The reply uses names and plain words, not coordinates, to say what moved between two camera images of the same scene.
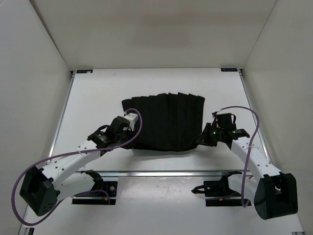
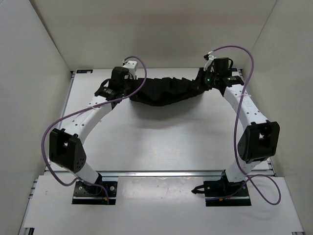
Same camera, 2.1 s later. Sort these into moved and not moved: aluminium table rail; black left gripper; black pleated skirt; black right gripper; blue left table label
Moved: black left gripper; black right gripper; black pleated skirt
Not moved: aluminium table rail; blue left table label
